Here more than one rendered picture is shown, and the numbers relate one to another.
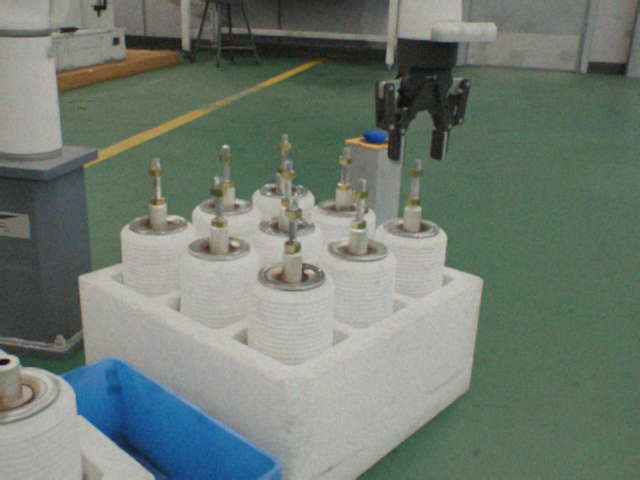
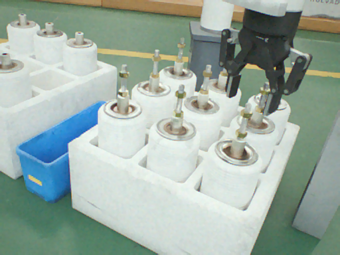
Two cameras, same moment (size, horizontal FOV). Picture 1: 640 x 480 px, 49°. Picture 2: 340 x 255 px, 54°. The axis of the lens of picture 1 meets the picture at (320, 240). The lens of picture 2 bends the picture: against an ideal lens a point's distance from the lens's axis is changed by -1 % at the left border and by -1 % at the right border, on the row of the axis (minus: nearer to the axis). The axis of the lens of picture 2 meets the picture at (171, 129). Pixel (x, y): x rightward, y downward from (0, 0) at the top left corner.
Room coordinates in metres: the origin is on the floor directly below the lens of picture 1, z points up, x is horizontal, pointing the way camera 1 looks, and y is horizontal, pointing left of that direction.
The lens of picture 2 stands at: (0.64, -0.55, 0.58)
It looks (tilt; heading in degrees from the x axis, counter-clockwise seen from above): 32 degrees down; 75
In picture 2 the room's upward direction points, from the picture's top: 7 degrees clockwise
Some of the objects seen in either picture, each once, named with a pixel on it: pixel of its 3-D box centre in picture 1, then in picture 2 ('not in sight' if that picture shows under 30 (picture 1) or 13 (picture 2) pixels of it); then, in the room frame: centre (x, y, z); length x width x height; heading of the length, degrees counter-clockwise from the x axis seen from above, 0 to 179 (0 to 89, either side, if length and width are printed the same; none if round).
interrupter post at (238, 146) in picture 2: (412, 219); (238, 145); (0.88, -0.12, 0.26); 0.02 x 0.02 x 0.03
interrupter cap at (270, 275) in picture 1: (291, 276); (123, 109); (0.70, 0.03, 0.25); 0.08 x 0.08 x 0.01
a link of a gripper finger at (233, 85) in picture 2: (397, 149); (233, 85); (0.86, -0.09, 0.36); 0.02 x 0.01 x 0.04; 34
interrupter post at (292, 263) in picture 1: (292, 266); (123, 103); (0.70, 0.03, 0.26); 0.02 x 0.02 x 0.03
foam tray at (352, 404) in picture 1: (284, 336); (190, 165); (0.87, 0.05, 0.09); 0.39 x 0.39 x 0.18; 50
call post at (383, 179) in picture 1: (368, 231); (331, 173); (1.14, -0.08, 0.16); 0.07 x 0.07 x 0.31; 50
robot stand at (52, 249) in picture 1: (40, 248); (206, 74); (1.01, 0.44, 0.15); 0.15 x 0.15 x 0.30; 79
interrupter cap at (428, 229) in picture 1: (411, 228); (236, 152); (0.88, -0.12, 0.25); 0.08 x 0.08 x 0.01
